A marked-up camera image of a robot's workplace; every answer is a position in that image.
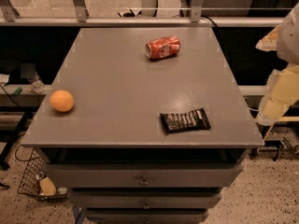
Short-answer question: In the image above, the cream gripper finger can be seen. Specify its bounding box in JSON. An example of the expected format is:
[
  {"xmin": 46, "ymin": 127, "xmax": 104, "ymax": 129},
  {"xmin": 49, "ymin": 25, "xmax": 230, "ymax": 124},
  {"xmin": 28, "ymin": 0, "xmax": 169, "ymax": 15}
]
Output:
[{"xmin": 255, "ymin": 25, "xmax": 280, "ymax": 51}]

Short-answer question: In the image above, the black rxbar chocolate bar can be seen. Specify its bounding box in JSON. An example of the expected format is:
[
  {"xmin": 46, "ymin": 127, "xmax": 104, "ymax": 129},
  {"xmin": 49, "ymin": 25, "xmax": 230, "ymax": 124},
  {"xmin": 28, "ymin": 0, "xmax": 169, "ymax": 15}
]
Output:
[{"xmin": 160, "ymin": 108, "xmax": 211, "ymax": 133}]

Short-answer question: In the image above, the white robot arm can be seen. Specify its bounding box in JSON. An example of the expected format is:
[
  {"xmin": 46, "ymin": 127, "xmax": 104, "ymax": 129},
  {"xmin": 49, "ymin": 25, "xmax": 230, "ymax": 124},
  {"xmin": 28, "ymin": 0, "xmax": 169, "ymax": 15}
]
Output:
[{"xmin": 256, "ymin": 5, "xmax": 299, "ymax": 126}]

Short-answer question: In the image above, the red coke can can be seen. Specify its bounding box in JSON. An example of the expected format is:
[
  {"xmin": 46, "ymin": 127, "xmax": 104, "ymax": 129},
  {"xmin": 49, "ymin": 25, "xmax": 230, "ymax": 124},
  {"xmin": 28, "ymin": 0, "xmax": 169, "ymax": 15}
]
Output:
[{"xmin": 146, "ymin": 36, "xmax": 180, "ymax": 60}]

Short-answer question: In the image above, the yellow metal stand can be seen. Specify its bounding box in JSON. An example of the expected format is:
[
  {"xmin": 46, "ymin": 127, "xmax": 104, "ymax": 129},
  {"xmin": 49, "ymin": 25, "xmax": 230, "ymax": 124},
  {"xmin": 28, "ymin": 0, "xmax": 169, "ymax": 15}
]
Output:
[{"xmin": 263, "ymin": 116, "xmax": 299, "ymax": 147}]

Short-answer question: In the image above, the grey drawer cabinet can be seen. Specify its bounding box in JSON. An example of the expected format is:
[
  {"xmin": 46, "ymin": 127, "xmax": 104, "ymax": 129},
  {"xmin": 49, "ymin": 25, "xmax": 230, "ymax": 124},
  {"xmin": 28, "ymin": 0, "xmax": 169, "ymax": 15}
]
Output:
[{"xmin": 21, "ymin": 26, "xmax": 265, "ymax": 224}]

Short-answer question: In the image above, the orange fruit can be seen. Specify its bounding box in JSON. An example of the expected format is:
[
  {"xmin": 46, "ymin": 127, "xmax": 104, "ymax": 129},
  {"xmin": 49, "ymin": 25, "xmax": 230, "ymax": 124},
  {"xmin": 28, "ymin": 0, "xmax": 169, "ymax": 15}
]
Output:
[{"xmin": 50, "ymin": 91, "xmax": 74, "ymax": 112}]

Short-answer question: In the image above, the bottom grey drawer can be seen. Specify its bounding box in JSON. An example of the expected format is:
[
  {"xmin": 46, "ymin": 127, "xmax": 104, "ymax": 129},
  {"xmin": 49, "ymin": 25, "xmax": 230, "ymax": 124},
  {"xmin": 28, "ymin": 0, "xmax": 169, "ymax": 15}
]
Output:
[{"xmin": 85, "ymin": 209, "xmax": 208, "ymax": 224}]

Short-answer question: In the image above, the grey drawer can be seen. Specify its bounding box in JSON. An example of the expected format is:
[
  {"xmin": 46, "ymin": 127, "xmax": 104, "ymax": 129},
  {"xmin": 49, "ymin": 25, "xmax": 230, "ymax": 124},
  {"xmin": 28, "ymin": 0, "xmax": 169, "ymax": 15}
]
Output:
[
  {"xmin": 69, "ymin": 189, "xmax": 221, "ymax": 209},
  {"xmin": 85, "ymin": 209, "xmax": 208, "ymax": 224},
  {"xmin": 44, "ymin": 163, "xmax": 242, "ymax": 189}
]

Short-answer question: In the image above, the top grey drawer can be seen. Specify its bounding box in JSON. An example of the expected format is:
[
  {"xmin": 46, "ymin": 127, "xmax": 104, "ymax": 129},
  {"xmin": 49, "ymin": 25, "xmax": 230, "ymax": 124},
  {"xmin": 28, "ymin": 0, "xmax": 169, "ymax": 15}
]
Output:
[{"xmin": 44, "ymin": 163, "xmax": 242, "ymax": 189}]

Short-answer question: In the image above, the middle grey drawer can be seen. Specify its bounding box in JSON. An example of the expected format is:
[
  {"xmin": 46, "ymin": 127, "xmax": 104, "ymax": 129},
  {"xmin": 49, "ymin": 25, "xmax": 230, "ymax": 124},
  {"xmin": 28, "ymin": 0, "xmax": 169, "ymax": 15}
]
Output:
[{"xmin": 69, "ymin": 189, "xmax": 221, "ymax": 209}]

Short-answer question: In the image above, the clear plastic bottle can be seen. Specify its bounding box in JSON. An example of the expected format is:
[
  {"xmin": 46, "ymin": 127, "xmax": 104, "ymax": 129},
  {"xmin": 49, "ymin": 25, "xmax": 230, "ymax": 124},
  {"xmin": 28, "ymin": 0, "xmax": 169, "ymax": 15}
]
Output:
[{"xmin": 29, "ymin": 73, "xmax": 46, "ymax": 93}]

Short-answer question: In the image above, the yellow bottle in basket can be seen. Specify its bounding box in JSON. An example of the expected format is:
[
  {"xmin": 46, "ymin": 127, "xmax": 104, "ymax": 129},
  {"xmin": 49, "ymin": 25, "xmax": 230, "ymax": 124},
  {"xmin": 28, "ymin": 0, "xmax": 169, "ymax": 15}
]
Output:
[{"xmin": 36, "ymin": 172, "xmax": 56, "ymax": 196}]

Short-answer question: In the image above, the black cable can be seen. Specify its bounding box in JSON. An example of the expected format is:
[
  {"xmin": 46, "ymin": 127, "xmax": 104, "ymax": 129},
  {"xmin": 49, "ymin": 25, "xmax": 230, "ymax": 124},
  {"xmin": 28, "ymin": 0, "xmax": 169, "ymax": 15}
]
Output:
[{"xmin": 200, "ymin": 15, "xmax": 232, "ymax": 63}]

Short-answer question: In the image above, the metal railing frame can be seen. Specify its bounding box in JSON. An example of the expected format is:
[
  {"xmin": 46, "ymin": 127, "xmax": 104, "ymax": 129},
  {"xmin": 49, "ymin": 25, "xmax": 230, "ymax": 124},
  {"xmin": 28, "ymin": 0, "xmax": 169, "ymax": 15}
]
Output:
[{"xmin": 0, "ymin": 0, "xmax": 299, "ymax": 28}]

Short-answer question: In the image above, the wire mesh basket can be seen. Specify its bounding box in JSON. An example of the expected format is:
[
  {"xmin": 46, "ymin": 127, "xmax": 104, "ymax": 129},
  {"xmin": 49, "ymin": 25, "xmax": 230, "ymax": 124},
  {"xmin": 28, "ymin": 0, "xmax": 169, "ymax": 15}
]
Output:
[{"xmin": 17, "ymin": 151, "xmax": 68, "ymax": 201}]

